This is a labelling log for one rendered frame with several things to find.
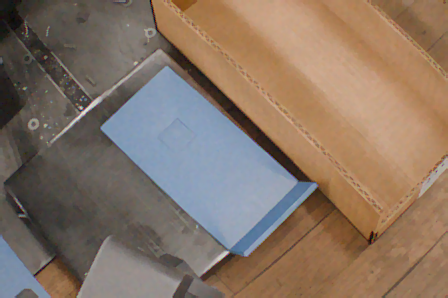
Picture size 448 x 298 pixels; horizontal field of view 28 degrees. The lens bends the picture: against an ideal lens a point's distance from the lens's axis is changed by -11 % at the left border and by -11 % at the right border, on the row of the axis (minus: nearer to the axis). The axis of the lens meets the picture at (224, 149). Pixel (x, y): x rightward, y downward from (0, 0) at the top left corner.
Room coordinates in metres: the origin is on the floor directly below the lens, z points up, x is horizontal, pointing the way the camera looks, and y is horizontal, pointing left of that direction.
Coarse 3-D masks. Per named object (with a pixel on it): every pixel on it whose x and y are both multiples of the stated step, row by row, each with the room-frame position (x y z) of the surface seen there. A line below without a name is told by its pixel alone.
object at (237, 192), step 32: (160, 96) 0.32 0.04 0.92; (192, 96) 0.32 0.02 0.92; (128, 128) 0.30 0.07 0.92; (160, 128) 0.30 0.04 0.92; (192, 128) 0.29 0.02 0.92; (224, 128) 0.29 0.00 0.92; (160, 160) 0.27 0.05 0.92; (192, 160) 0.27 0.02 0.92; (224, 160) 0.27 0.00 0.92; (256, 160) 0.26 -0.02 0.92; (192, 192) 0.25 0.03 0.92; (224, 192) 0.24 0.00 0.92; (256, 192) 0.24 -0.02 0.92; (288, 192) 0.23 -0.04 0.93; (224, 224) 0.22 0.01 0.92; (256, 224) 0.21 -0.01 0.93
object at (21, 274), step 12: (0, 240) 0.20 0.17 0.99; (0, 252) 0.19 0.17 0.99; (12, 252) 0.19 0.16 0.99; (0, 264) 0.19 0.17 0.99; (12, 264) 0.19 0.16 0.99; (0, 276) 0.18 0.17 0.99; (12, 276) 0.18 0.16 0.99; (24, 276) 0.18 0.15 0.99; (0, 288) 0.17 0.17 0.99; (12, 288) 0.17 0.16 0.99; (24, 288) 0.17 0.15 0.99; (36, 288) 0.17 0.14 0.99
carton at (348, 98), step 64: (192, 0) 0.41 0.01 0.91; (256, 0) 0.41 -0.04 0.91; (320, 0) 0.40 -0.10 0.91; (192, 64) 0.36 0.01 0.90; (256, 64) 0.35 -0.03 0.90; (320, 64) 0.34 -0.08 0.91; (384, 64) 0.34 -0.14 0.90; (320, 128) 0.29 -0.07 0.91; (384, 128) 0.28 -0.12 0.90; (384, 192) 0.23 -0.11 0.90
